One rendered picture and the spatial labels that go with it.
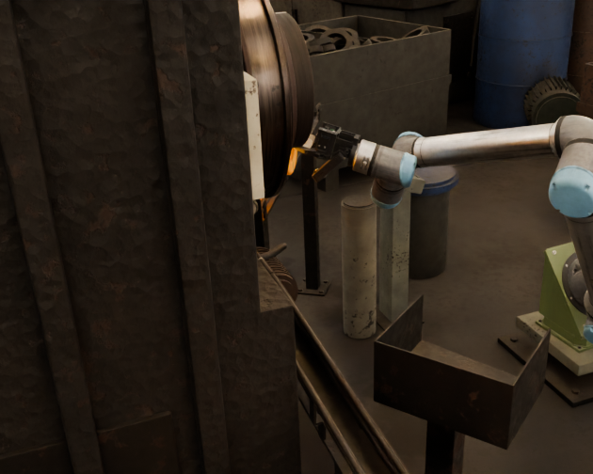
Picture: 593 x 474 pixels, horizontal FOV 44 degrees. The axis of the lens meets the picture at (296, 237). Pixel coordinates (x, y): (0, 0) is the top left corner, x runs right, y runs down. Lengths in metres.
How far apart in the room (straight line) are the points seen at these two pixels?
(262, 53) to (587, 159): 0.83
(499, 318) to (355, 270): 0.62
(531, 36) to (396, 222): 2.52
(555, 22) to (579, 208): 3.19
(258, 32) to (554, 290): 1.49
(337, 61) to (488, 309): 1.56
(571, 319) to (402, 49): 2.08
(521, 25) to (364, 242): 2.65
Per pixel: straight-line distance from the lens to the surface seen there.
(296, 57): 1.45
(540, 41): 4.90
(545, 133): 1.95
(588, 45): 5.21
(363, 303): 2.61
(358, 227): 2.47
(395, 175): 2.01
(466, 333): 2.75
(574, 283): 2.48
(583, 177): 1.78
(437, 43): 4.28
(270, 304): 1.20
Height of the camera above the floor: 1.48
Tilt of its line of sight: 25 degrees down
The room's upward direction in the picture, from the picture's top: 3 degrees counter-clockwise
